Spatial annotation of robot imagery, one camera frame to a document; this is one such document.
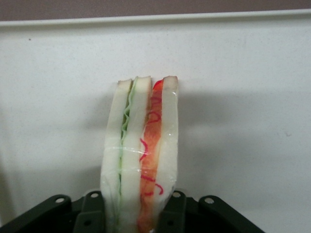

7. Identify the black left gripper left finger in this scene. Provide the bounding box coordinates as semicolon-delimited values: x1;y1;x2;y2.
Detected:
0;191;107;233

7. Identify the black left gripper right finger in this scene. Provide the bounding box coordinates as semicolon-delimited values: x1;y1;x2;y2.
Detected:
157;191;265;233

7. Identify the triangle sandwich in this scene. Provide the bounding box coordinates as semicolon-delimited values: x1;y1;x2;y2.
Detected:
100;75;180;233

